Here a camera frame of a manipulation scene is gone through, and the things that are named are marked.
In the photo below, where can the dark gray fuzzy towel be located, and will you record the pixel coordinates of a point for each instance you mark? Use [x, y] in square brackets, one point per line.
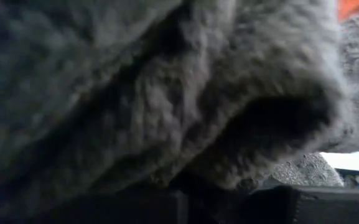
[135, 93]

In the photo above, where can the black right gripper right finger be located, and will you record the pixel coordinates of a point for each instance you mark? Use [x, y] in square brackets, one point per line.
[322, 207]

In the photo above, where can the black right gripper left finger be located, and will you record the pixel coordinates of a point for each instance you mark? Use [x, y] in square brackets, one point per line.
[89, 210]

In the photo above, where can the orange towel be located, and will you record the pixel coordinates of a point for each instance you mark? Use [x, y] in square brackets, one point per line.
[353, 7]

